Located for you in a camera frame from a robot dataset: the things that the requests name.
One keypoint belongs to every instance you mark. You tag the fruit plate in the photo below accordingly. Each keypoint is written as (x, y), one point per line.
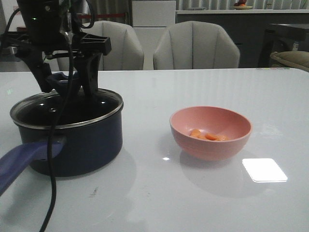
(241, 5)

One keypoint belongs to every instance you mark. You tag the orange ham slice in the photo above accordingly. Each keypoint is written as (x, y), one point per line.
(222, 138)
(195, 133)
(211, 137)

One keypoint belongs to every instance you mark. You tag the grey counter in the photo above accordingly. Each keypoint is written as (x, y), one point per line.
(245, 27)

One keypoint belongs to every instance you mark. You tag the pink bowl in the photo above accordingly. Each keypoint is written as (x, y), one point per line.
(210, 119)

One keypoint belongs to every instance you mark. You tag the beige cushion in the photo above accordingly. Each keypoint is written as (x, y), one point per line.
(290, 59)

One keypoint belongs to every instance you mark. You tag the white cabinet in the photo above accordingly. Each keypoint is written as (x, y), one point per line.
(150, 17)

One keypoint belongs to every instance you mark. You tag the red barrier belt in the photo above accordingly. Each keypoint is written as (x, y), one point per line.
(88, 16)

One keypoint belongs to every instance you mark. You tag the beige chair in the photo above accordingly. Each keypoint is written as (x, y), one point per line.
(126, 53)
(195, 45)

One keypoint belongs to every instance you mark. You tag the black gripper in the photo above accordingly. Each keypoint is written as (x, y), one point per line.
(55, 28)

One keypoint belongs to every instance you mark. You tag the dark blue saucepan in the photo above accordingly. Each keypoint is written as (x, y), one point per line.
(75, 151)

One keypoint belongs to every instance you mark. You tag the left beige chair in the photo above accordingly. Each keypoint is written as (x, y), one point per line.
(126, 53)

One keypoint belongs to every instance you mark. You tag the right beige chair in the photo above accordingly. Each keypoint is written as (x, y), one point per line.
(195, 45)

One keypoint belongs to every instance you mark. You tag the glass lid blue knob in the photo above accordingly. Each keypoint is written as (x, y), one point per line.
(40, 110)

